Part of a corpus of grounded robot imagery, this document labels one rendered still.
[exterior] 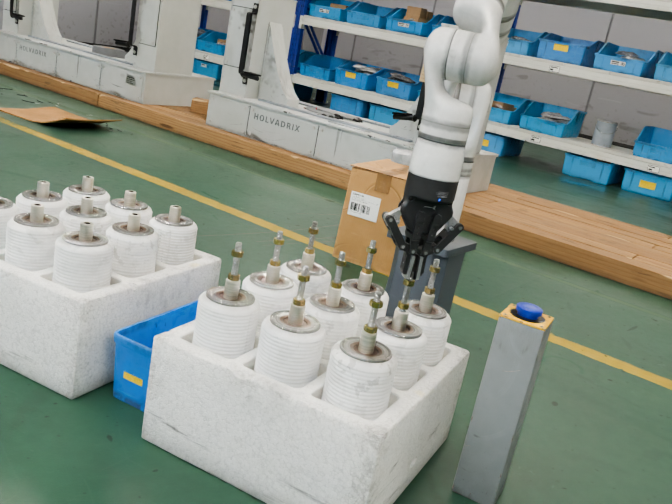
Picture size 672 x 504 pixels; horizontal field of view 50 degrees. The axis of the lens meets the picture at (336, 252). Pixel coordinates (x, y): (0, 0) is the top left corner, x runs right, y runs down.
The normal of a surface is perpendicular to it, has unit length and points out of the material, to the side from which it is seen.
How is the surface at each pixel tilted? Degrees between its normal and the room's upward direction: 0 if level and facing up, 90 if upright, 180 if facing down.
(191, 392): 90
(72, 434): 0
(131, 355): 92
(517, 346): 90
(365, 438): 90
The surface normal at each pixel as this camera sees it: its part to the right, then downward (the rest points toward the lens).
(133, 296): 0.87, 0.29
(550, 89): -0.58, 0.13
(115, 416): 0.18, -0.94
